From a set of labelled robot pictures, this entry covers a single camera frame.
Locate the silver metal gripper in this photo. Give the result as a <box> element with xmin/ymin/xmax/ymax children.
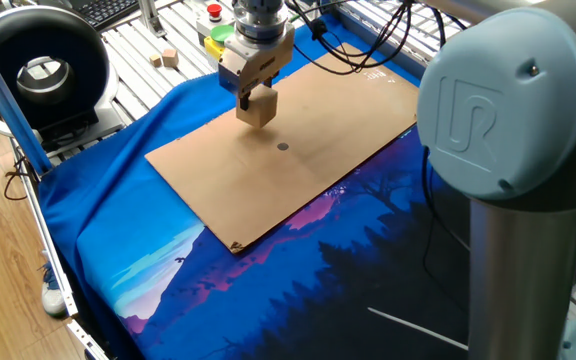
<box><xmin>217</xmin><ymin>35</ymin><xmax>297</xmax><ymax>113</ymax></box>

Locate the large wooden cube block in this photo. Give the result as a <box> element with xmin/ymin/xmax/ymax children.
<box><xmin>235</xmin><ymin>84</ymin><xmax>279</xmax><ymax>130</ymax></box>

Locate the medium wooden cube block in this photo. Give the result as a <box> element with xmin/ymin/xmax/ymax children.
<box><xmin>161</xmin><ymin>47</ymin><xmax>181</xmax><ymax>69</ymax></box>

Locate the yellow box green push button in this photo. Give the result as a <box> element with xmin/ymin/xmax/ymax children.
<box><xmin>203</xmin><ymin>23</ymin><xmax>237</xmax><ymax>66</ymax></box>

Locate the brown cardboard sheet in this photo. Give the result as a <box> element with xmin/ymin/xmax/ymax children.
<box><xmin>145</xmin><ymin>42</ymin><xmax>420</xmax><ymax>255</ymax></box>

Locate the grey box red push button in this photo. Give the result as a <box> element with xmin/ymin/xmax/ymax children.
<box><xmin>195</xmin><ymin>2</ymin><xmax>237</xmax><ymax>37</ymax></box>

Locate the blue landscape print cloth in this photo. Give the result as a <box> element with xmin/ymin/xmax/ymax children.
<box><xmin>37</xmin><ymin>12</ymin><xmax>576</xmax><ymax>360</ymax></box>

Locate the black keyboard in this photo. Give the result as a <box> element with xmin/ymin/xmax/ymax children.
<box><xmin>70</xmin><ymin>0</ymin><xmax>142</xmax><ymax>32</ymax></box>

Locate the blue slanted pole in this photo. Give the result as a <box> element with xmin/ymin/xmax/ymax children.
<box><xmin>0</xmin><ymin>22</ymin><xmax>53</xmax><ymax>176</ymax></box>

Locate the white zip tie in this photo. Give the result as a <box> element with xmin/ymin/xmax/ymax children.
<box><xmin>366</xmin><ymin>306</ymin><xmax>470</xmax><ymax>352</ymax></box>

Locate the white blue sneaker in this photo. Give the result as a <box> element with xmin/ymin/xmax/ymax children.
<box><xmin>40</xmin><ymin>249</ymin><xmax>69</xmax><ymax>319</ymax></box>

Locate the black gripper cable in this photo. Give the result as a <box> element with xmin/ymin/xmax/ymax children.
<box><xmin>285</xmin><ymin>0</ymin><xmax>472</xmax><ymax>314</ymax></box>

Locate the silver aluminium post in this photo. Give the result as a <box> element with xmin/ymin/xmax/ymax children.
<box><xmin>137</xmin><ymin>0</ymin><xmax>168</xmax><ymax>39</ymax></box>

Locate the aluminium frame rail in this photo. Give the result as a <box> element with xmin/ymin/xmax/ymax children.
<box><xmin>335</xmin><ymin>0</ymin><xmax>432</xmax><ymax>69</ymax></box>

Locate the black ring shaped device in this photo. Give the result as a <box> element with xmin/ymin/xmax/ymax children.
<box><xmin>0</xmin><ymin>4</ymin><xmax>127</xmax><ymax>151</ymax></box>

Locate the dark cord loop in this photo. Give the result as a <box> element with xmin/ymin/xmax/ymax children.
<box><xmin>2</xmin><ymin>157</ymin><xmax>33</xmax><ymax>202</ymax></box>

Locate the white table edge rail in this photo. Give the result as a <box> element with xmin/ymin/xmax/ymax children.
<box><xmin>10</xmin><ymin>137</ymin><xmax>109</xmax><ymax>360</ymax></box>

